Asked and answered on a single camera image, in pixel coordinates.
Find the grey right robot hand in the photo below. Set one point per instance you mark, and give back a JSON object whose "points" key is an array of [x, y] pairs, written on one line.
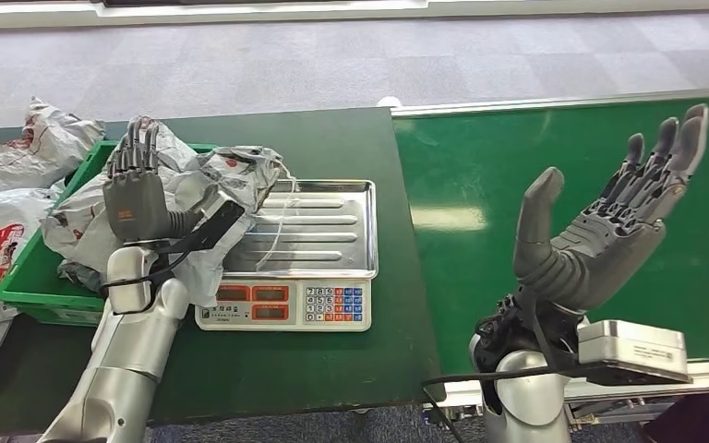
{"points": [[593, 257]]}

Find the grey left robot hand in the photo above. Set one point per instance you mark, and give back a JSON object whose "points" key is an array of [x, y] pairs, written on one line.
{"points": [[134, 205]]}

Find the grey courier package with barcode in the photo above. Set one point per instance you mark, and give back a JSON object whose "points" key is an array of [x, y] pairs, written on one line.
{"points": [[232, 174]]}

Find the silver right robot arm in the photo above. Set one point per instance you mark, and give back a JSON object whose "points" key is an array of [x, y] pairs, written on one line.
{"points": [[532, 397]]}

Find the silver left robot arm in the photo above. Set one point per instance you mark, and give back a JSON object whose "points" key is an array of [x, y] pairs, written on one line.
{"points": [[128, 348]]}

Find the crumpled grey courier package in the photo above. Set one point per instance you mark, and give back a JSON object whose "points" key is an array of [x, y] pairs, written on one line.
{"points": [[79, 276], [30, 153]]}

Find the green plastic basket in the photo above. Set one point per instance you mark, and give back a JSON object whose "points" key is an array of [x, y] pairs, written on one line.
{"points": [[30, 287]]}

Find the white electronic weighing scale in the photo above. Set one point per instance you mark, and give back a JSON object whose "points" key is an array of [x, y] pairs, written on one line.
{"points": [[287, 302]]}

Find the white courier bag red print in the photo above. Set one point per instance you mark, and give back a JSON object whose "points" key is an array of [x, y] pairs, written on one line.
{"points": [[0, 238]]}

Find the white round knob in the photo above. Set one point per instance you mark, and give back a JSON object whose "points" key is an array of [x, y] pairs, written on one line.
{"points": [[390, 101]]}

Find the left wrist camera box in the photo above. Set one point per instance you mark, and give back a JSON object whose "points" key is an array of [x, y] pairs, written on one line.
{"points": [[217, 223]]}

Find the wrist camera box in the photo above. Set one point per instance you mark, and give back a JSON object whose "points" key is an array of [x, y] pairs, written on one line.
{"points": [[633, 351], [217, 223]]}

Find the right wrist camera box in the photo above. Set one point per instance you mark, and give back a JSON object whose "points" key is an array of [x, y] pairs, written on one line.
{"points": [[633, 351]]}

